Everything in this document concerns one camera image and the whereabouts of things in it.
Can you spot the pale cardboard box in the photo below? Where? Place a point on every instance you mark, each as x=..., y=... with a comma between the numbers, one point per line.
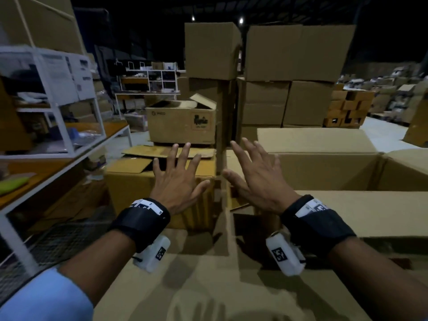
x=317, y=140

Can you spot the light blue left sleeve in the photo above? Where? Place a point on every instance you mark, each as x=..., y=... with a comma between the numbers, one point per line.
x=46, y=297

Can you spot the pile of wrapped shelf cartons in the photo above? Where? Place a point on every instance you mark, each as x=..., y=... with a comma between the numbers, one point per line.
x=93, y=106

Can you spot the person's right hand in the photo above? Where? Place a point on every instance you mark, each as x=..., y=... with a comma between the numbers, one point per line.
x=264, y=187

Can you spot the large cardboard box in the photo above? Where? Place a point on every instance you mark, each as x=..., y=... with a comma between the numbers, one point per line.
x=367, y=213

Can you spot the pile of assorted warehouse boxes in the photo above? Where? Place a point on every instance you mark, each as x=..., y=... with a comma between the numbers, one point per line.
x=394, y=93

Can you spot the stack of orange-brown boxes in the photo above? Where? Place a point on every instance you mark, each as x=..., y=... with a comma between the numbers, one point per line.
x=347, y=110

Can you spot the yellowish brown cardboard carton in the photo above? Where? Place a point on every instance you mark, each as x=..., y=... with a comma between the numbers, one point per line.
x=133, y=187

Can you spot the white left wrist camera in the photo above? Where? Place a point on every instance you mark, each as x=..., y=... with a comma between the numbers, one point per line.
x=152, y=255

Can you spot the carton with orange label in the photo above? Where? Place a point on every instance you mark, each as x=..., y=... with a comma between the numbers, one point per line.
x=177, y=123

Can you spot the distant white shelf rack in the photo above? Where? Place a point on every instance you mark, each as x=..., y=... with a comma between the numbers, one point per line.
x=147, y=86

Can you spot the stack of tall brown cartons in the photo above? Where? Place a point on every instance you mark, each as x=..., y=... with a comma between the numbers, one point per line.
x=294, y=53

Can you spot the person's left forearm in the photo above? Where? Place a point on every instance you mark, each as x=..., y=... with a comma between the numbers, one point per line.
x=100, y=260

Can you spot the person's right forearm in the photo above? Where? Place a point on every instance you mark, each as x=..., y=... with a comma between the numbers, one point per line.
x=378, y=280

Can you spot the tilted tan carton dark label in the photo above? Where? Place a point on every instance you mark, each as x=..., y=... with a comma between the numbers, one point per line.
x=418, y=127

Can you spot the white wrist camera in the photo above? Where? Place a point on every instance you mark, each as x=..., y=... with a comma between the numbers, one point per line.
x=286, y=255
x=152, y=255

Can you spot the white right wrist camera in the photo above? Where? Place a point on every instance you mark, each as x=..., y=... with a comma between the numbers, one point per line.
x=286, y=255

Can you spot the small wrapped floor carton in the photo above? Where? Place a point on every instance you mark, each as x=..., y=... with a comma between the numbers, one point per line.
x=136, y=121

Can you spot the green flat packet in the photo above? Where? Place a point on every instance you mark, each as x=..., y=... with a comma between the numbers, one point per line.
x=13, y=185

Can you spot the metal storage rack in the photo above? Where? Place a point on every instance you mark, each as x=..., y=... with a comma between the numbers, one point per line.
x=60, y=130

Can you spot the clear plastic bag bundle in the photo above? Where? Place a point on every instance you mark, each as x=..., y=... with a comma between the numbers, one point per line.
x=83, y=138

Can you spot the white printed carton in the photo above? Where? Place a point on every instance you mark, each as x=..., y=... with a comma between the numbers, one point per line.
x=67, y=76

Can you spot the person's left hand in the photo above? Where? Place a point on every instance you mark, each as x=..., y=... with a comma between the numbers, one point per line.
x=177, y=190

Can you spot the tall brown shelf carton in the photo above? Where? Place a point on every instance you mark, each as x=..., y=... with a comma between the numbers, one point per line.
x=43, y=23

